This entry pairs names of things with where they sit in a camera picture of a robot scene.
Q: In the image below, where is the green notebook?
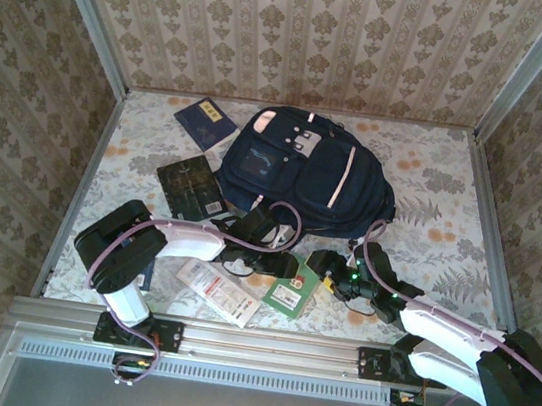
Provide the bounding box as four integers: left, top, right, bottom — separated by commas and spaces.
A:
259, 248, 326, 324

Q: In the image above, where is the white plastic packet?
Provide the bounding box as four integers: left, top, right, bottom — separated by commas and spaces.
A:
170, 256, 266, 332

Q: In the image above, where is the navy blue backpack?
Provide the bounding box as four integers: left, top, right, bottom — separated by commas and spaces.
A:
209, 97, 409, 261

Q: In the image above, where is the black book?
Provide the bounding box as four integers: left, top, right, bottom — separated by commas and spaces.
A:
150, 149, 234, 229

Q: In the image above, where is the blue book with barcode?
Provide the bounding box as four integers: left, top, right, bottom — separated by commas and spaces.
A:
136, 258, 158, 294

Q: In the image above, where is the navy book with yellow label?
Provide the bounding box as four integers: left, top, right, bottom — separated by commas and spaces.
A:
169, 92, 244, 157

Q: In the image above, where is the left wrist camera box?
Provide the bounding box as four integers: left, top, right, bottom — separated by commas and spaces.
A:
265, 220, 295, 253

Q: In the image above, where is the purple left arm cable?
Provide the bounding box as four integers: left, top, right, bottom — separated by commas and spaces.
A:
73, 176, 308, 406

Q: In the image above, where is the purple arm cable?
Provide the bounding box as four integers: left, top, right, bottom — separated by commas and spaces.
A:
339, 217, 542, 406
73, 176, 308, 406

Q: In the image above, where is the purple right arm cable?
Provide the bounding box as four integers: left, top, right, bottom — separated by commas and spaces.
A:
339, 217, 542, 406

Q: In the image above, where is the aluminium mounting rail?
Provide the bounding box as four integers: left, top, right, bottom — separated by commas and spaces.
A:
5, 291, 542, 404

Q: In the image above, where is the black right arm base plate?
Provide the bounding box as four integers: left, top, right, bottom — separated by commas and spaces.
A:
354, 345, 452, 392

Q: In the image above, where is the slotted grey cable duct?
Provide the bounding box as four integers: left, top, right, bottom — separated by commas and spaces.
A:
16, 334, 395, 406

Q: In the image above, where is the aluminium table side rail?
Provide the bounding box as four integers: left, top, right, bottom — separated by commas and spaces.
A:
436, 132, 542, 364
30, 82, 129, 305

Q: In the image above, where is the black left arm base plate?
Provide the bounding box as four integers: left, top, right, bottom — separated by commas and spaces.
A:
92, 309, 186, 355

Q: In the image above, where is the aluminium frame post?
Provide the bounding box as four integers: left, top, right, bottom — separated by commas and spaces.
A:
474, 0, 542, 151
23, 0, 143, 98

